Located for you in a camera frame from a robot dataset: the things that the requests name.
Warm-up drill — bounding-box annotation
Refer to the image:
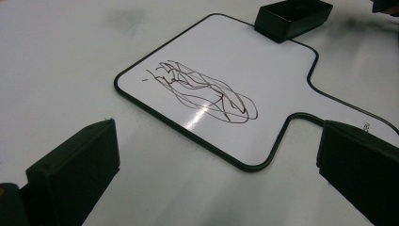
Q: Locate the white handheld whiteboard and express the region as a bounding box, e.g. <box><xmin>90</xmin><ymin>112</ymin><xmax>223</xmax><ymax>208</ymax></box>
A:
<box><xmin>113</xmin><ymin>12</ymin><xmax>399</xmax><ymax>173</ymax></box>

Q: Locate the black whiteboard eraser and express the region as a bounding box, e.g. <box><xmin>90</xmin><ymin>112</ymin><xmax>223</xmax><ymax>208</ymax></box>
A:
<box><xmin>253</xmin><ymin>0</ymin><xmax>334</xmax><ymax>44</ymax></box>

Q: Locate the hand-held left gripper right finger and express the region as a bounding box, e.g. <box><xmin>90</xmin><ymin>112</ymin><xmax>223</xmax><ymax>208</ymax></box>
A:
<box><xmin>315</xmin><ymin>120</ymin><xmax>399</xmax><ymax>226</ymax></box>

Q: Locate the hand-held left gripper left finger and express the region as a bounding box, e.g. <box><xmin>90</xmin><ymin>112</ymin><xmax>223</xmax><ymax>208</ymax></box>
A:
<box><xmin>20</xmin><ymin>118</ymin><xmax>121</xmax><ymax>226</ymax></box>

